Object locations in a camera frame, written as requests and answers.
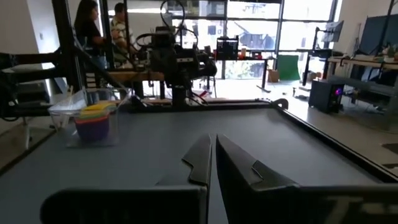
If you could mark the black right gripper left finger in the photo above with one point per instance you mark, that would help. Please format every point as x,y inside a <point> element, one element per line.
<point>199,168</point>

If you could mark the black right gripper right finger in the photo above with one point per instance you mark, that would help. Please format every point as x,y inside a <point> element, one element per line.
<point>245,199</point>

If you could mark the purple measuring cup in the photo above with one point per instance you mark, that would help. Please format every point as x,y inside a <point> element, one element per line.
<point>93,132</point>

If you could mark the monitor on arm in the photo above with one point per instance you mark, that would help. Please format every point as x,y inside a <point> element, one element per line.
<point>333,31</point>

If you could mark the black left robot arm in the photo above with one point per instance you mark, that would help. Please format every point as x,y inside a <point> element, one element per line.
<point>179,95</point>

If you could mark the clear plastic basket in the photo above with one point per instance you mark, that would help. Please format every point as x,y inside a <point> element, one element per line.
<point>60,112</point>

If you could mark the black monitor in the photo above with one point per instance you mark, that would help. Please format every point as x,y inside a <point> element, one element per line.
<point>227,48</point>

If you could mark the person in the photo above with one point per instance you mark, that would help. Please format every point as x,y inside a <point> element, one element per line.
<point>119,28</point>
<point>88,31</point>

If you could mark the black standing desk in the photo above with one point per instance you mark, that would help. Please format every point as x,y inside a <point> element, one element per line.
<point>245,58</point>

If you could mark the cardboard box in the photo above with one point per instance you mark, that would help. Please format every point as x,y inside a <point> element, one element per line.
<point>273,76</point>

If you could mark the green panel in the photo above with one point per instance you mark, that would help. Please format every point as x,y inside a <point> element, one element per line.
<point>287,67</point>

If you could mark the black computer tower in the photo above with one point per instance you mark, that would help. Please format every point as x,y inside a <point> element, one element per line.
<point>323,96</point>

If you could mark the light wooden desk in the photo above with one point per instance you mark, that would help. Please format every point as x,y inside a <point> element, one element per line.
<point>367,63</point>

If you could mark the large dark display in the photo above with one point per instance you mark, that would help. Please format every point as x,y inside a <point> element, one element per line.
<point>376,34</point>

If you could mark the black diagonal frame brace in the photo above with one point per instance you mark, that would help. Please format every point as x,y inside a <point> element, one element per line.
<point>99,70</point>

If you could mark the black vertical frame post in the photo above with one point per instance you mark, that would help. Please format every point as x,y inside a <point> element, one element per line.
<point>66,37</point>

